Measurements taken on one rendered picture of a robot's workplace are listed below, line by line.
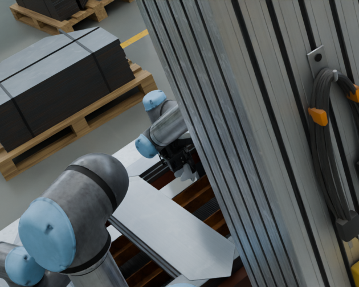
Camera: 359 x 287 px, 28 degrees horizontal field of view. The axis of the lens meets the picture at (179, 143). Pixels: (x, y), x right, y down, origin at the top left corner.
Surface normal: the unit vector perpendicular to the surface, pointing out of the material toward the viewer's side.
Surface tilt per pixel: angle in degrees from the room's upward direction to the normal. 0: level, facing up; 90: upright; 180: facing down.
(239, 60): 90
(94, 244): 90
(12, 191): 0
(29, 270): 90
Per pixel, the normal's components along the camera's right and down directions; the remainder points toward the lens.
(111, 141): -0.32, -0.78
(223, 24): 0.48, 0.35
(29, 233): -0.56, 0.51
